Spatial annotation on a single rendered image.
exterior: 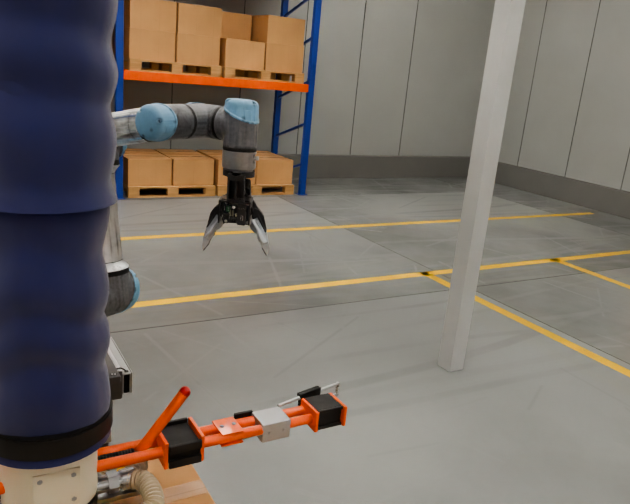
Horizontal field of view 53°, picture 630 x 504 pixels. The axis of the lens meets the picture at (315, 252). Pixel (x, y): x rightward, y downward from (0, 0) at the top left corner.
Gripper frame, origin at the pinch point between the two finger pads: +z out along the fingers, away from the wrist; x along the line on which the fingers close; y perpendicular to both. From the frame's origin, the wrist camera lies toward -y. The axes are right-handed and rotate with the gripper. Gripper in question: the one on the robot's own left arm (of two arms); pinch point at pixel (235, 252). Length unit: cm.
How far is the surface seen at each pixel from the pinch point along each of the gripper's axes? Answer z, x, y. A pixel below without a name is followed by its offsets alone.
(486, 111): -28, 117, -240
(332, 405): 31.7, 25.7, 11.4
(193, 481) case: 47, -4, 22
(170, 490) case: 47, -8, 26
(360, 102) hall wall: 5, 96, -1002
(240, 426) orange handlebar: 32.6, 5.5, 22.0
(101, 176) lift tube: -24, -17, 43
